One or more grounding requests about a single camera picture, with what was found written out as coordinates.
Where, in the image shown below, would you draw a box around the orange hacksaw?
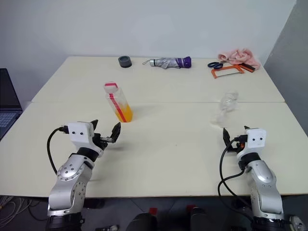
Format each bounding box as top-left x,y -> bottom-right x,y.
210,63 -> 256,79

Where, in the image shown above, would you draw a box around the dark rounded shape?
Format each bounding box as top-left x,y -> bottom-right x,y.
189,206 -> 214,231
126,212 -> 159,231

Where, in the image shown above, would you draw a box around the grey shoe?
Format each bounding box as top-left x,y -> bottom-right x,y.
289,215 -> 304,231

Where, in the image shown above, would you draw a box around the clear plastic bottle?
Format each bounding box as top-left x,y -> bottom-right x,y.
210,90 -> 240,128

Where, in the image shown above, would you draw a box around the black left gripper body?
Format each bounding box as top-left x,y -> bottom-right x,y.
92,132 -> 114,151

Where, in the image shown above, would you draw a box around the dark laptop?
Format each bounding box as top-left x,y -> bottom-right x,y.
0,68 -> 24,141

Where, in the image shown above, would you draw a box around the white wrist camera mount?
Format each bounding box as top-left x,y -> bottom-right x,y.
67,122 -> 103,159
236,128 -> 267,162

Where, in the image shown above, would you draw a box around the folded silver purple umbrella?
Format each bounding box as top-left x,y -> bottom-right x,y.
142,56 -> 193,70

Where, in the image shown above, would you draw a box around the blue handled scissors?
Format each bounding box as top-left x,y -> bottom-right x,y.
207,61 -> 225,69

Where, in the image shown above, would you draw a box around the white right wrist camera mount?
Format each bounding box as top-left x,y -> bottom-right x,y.
236,128 -> 267,162

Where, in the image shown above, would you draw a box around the bottle with orange liquid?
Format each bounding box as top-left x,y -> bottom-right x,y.
104,82 -> 134,124

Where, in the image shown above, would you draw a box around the grey round tape roll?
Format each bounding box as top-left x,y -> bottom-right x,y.
118,55 -> 133,69

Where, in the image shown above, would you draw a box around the pink towel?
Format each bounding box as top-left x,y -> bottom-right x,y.
217,48 -> 261,71

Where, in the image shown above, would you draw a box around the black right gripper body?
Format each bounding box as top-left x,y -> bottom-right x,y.
227,134 -> 248,154

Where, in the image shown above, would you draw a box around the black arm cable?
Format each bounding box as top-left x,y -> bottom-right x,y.
217,137 -> 256,222
46,125 -> 69,175

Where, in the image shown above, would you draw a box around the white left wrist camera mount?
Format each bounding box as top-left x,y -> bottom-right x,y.
67,122 -> 103,159

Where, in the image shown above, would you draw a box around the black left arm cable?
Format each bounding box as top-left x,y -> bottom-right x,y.
46,125 -> 69,175

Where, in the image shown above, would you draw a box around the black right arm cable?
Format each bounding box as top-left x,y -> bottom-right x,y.
217,137 -> 256,222

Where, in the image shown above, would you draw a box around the white floor cables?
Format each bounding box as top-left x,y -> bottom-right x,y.
0,195 -> 32,225

